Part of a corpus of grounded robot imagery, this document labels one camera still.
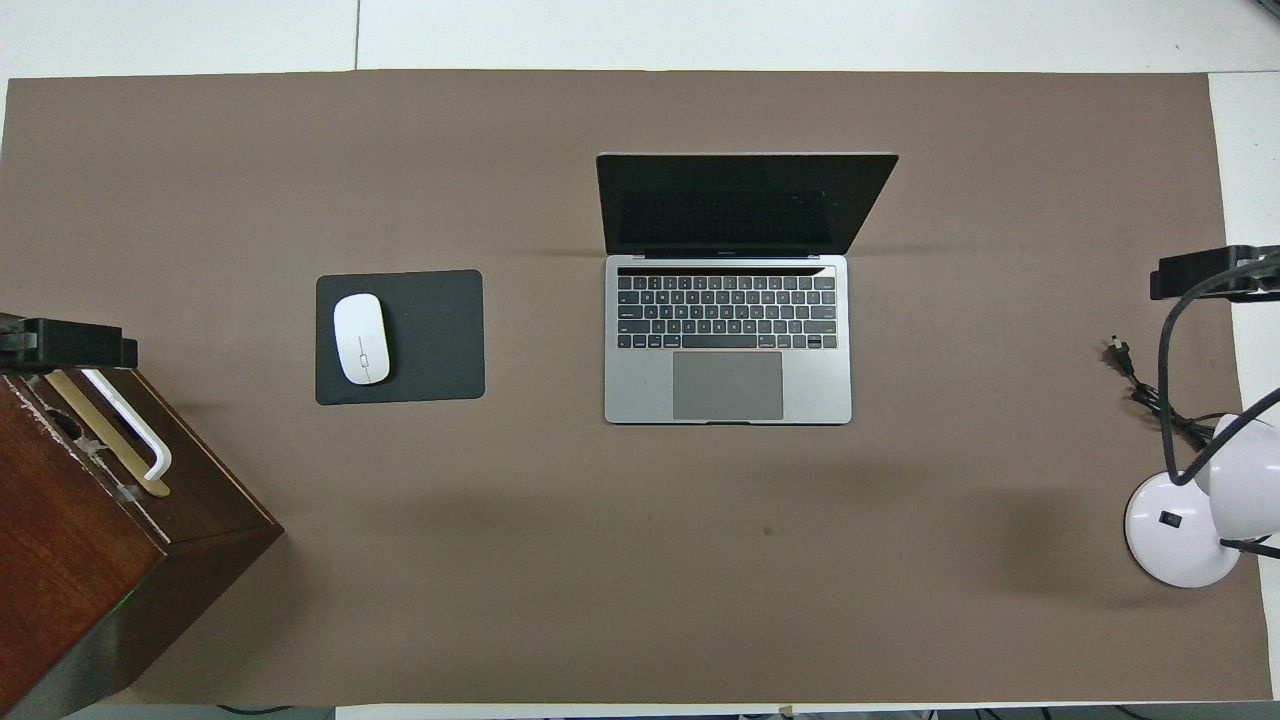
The silver grey laptop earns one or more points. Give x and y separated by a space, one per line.
740 380

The white desk lamp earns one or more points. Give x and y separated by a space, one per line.
1170 530

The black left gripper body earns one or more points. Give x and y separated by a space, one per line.
10 345

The white computer mouse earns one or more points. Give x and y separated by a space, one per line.
361 338

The black mouse pad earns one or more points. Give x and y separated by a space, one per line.
435 335

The brown table mat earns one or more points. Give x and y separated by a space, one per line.
640 580

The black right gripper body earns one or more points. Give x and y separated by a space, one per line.
1266 272

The dark brown wooden box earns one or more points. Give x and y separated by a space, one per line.
90 560

